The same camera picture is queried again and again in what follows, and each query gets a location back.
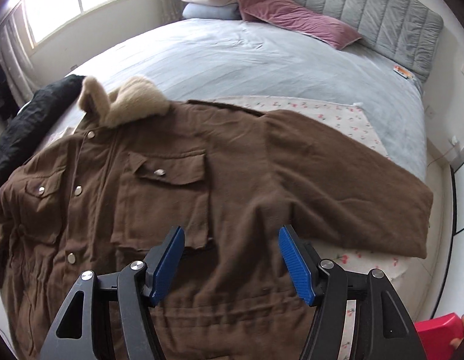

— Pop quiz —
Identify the white patterned curtain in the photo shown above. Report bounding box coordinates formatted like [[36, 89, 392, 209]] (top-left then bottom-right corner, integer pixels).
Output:
[[0, 14, 41, 107]]

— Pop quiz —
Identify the black garment on bed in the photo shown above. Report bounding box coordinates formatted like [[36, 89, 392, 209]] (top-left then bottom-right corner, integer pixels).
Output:
[[0, 74, 84, 187]]

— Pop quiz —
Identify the red plastic stool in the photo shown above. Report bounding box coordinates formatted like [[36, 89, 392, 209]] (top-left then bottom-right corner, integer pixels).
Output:
[[414, 313, 464, 360]]

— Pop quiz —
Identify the small orange white pack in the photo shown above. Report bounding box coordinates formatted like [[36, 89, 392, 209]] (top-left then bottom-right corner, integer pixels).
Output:
[[393, 65, 414, 80]]

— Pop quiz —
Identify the brown jacket with fur collar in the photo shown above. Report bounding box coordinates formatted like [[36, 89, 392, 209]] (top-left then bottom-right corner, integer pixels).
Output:
[[0, 77, 433, 359]]

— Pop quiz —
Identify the white cherry print sheet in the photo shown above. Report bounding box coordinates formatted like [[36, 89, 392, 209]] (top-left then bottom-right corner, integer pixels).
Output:
[[40, 95, 410, 360]]

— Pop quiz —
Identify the person's right hand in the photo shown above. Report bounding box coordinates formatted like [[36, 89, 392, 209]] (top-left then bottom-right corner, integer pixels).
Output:
[[450, 313, 464, 350]]

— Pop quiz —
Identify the grey padded headboard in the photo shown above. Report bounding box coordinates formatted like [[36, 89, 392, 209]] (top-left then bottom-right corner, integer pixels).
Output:
[[294, 0, 444, 82]]

